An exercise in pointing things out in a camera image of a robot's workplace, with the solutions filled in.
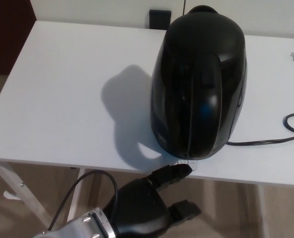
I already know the clear kettle base button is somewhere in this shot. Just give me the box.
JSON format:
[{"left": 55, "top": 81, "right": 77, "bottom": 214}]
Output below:
[{"left": 176, "top": 159, "right": 199, "bottom": 172}]

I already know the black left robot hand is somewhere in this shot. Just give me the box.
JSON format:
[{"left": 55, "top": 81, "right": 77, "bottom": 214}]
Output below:
[{"left": 102, "top": 165, "right": 202, "bottom": 238}]

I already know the dark brown cabinet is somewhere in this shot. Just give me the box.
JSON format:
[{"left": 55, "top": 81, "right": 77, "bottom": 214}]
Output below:
[{"left": 0, "top": 0, "right": 37, "bottom": 75}]

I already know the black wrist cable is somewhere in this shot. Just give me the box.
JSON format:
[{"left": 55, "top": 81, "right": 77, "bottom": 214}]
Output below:
[{"left": 47, "top": 170, "right": 119, "bottom": 230}]

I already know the black kettle power cord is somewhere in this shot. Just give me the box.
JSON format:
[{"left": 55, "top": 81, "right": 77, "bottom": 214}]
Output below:
[{"left": 225, "top": 112, "right": 294, "bottom": 147}]

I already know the white hook on table leg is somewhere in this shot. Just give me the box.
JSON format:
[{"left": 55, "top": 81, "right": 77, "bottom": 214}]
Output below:
[{"left": 2, "top": 190, "right": 21, "bottom": 200}]

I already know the black electric kettle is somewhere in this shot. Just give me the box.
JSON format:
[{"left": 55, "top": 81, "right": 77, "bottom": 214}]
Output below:
[{"left": 149, "top": 5, "right": 248, "bottom": 161}]

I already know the white metal table leg frame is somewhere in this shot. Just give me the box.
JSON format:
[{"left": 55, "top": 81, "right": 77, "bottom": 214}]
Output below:
[
  {"left": 257, "top": 184, "right": 271, "bottom": 238},
  {"left": 0, "top": 161, "right": 86, "bottom": 238}
]

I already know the black cabinet door handle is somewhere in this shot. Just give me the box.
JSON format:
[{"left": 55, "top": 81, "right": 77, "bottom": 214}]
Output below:
[{"left": 149, "top": 9, "right": 172, "bottom": 30}]

